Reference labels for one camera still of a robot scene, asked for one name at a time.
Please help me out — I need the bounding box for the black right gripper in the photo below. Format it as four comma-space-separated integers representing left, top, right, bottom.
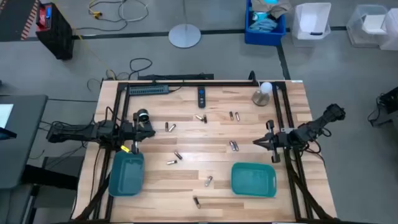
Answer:
252, 119, 295, 164

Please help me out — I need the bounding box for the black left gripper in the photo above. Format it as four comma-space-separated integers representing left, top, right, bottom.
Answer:
119, 112, 156, 156

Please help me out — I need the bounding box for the teal plastic tray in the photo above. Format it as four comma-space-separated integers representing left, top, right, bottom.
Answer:
108, 150, 146, 197
230, 161, 278, 198

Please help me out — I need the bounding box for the black webcam on stand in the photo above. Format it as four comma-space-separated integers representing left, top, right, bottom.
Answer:
136, 108, 154, 129

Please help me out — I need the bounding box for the dark multi-port USB hub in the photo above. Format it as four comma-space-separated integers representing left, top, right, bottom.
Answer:
128, 85, 170, 96

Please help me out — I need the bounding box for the brass lamp with white bulb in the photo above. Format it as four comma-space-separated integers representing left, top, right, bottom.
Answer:
251, 81, 274, 107

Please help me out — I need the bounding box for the black remote control blue button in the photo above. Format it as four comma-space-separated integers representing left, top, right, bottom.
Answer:
197, 85, 207, 109

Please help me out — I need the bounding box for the black floor power strip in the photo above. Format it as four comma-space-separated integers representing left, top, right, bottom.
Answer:
137, 73, 215, 82

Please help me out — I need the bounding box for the blue plastic bin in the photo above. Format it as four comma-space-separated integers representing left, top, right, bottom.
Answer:
244, 0, 287, 47

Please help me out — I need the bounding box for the grey round floor stand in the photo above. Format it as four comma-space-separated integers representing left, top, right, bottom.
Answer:
168, 0, 202, 49

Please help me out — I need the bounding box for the light blue cloth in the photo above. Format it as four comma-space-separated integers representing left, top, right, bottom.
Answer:
248, 17, 278, 32

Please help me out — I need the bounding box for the dark grey desk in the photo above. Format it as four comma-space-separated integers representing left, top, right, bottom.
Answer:
0, 95, 49, 190

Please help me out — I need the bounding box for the black case with red top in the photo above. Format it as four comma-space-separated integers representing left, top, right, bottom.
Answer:
35, 2, 75, 61

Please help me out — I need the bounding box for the brown crumpled cloth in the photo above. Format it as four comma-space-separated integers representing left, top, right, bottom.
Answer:
250, 0, 293, 19

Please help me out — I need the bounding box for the lit screen device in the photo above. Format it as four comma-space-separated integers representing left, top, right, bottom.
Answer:
0, 103, 18, 141

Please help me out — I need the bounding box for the clear plastic bin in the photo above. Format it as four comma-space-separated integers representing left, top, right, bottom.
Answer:
346, 4, 389, 48

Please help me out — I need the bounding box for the white box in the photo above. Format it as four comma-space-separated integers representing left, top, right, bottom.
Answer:
362, 14, 386, 34

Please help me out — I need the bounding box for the translucent white plastic bin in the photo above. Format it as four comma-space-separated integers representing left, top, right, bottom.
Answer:
379, 7, 398, 51

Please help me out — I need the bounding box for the black mat hazard striped edge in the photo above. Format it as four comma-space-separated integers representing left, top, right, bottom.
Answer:
0, 0, 40, 42

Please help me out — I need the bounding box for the black looped floor cable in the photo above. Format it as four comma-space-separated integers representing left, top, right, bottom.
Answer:
129, 57, 154, 80

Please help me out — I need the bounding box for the black aluminium table frame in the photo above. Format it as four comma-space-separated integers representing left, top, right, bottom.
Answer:
74, 80, 336, 223

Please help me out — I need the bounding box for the thin yellow cord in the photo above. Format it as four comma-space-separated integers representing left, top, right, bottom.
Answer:
51, 0, 111, 74

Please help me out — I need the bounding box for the white floor cable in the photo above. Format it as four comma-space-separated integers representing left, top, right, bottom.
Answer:
118, 0, 150, 23

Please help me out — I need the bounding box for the yellow extension cable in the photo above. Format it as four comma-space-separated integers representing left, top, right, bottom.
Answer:
88, 0, 104, 19

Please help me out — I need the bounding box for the black equipment with cables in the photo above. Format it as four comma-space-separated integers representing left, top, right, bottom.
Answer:
368, 86, 398, 128

